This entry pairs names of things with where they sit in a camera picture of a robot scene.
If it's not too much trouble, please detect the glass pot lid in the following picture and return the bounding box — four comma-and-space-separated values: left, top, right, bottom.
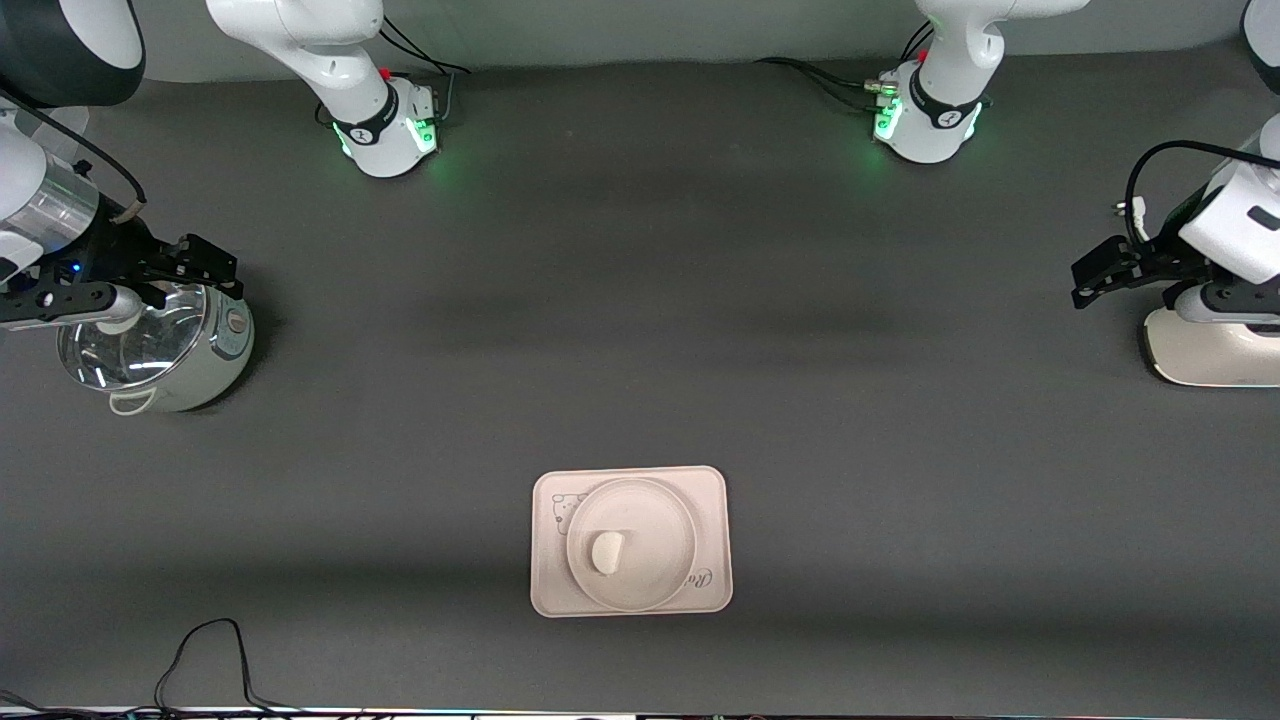
57, 285, 211, 391

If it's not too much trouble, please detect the round cream plate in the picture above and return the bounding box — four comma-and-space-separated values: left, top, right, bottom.
566, 477, 699, 613

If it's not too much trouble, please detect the cream tray with rabbit print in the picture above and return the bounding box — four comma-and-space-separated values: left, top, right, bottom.
530, 465, 734, 619

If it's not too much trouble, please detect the cream white toaster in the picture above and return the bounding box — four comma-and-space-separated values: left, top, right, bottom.
1140, 305, 1280, 389

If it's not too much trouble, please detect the black left arm base cable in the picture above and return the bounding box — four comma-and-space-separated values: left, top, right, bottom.
753, 22, 936, 113

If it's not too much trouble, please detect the pale green electric pot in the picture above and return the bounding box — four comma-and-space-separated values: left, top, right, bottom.
57, 282, 256, 416

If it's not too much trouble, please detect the thin black looped cable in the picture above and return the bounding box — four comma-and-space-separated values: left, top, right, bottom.
152, 617, 331, 719

